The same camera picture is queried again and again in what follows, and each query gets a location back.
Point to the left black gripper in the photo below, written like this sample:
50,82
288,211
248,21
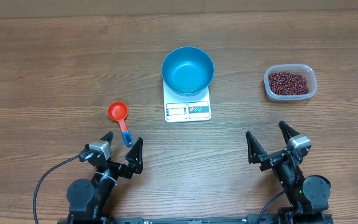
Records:
119,167

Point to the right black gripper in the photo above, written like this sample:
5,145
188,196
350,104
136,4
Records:
276,157

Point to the red measuring scoop blue handle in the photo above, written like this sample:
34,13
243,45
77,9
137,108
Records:
118,112

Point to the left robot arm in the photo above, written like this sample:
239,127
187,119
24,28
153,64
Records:
88,198

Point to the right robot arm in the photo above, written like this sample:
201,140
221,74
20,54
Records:
308,196

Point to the white digital kitchen scale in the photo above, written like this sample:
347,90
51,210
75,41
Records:
180,109

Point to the blue metal bowl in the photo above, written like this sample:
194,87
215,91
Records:
188,71

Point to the red adzuki beans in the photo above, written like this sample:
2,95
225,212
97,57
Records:
287,83

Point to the clear plastic bean container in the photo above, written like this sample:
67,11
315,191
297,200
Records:
302,69

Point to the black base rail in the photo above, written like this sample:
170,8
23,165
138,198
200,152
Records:
250,219

